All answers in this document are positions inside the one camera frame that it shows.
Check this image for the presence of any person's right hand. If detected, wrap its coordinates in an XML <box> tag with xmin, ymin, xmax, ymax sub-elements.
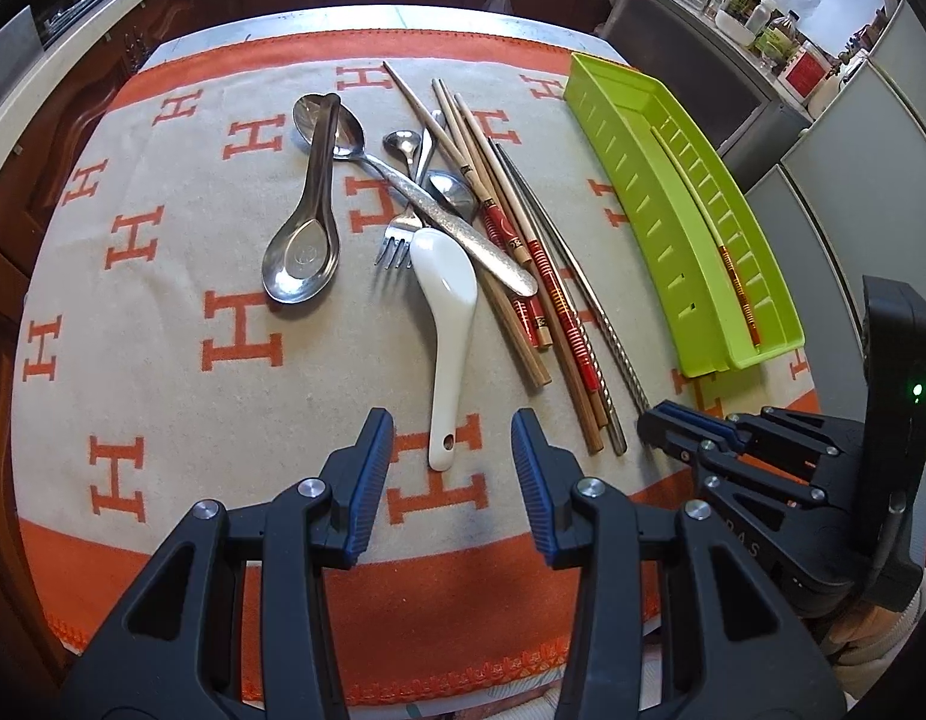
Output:
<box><xmin>814</xmin><ymin>577</ymin><xmax>926</xmax><ymax>662</ymax></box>

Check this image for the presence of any steel chopstick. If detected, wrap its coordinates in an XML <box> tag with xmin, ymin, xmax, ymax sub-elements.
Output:
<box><xmin>487</xmin><ymin>136</ymin><xmax>629</xmax><ymax>457</ymax></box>
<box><xmin>497</xmin><ymin>146</ymin><xmax>648</xmax><ymax>412</ymax></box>

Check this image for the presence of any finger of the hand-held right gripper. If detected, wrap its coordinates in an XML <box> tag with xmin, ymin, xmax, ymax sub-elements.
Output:
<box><xmin>638</xmin><ymin>411</ymin><xmax>863</xmax><ymax>535</ymax></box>
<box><xmin>658</xmin><ymin>399</ymin><xmax>867</xmax><ymax>467</ymax></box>

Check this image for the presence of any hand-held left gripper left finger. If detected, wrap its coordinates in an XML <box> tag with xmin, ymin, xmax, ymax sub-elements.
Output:
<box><xmin>58</xmin><ymin>406</ymin><xmax>396</xmax><ymax>720</ymax></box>

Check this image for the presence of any red label jar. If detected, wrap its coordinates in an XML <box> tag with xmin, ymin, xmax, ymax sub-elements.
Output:
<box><xmin>778</xmin><ymin>41</ymin><xmax>828</xmax><ymax>95</ymax></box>

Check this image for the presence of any white ceramic soup spoon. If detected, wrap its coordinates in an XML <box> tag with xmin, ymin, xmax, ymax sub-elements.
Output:
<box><xmin>409</xmin><ymin>229</ymin><xmax>480</xmax><ymax>472</ymax></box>

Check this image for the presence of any steel soup spoon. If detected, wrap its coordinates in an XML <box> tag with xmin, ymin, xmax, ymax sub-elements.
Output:
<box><xmin>262</xmin><ymin>92</ymin><xmax>342</xmax><ymax>305</ymax></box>

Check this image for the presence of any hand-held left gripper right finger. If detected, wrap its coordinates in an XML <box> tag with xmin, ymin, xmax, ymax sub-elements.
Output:
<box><xmin>510</xmin><ymin>406</ymin><xmax>850</xmax><ymax>720</ymax></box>

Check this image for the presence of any tan bamboo chopstick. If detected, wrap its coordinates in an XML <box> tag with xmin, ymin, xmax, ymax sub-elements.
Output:
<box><xmin>433</xmin><ymin>80</ymin><xmax>606</xmax><ymax>455</ymax></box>
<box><xmin>463</xmin><ymin>109</ymin><xmax>599</xmax><ymax>453</ymax></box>

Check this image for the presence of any large patterned-handle steel spoon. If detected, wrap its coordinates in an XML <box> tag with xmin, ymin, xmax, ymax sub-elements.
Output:
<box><xmin>293</xmin><ymin>94</ymin><xmax>539</xmax><ymax>298</ymax></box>

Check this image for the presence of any steel fork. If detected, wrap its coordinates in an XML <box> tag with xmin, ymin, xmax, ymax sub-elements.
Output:
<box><xmin>374</xmin><ymin>111</ymin><xmax>445</xmax><ymax>272</ymax></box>

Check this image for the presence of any green label bottle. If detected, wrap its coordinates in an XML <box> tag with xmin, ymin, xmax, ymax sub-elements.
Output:
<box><xmin>755</xmin><ymin>11</ymin><xmax>798</xmax><ymax>65</ymax></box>

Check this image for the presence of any red striped pale chopstick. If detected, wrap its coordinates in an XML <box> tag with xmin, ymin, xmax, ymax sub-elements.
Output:
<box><xmin>461</xmin><ymin>106</ymin><xmax>600</xmax><ymax>397</ymax></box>
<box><xmin>650</xmin><ymin>126</ymin><xmax>764</xmax><ymax>351</ymax></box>

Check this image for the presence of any green plastic utensil tray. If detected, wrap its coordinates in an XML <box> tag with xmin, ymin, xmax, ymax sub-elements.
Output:
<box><xmin>564</xmin><ymin>52</ymin><xmax>807</xmax><ymax>380</ymax></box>

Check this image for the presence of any orange beige printed blanket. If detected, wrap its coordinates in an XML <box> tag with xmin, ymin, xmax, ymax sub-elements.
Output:
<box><xmin>9</xmin><ymin>30</ymin><xmax>818</xmax><ymax>700</ymax></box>

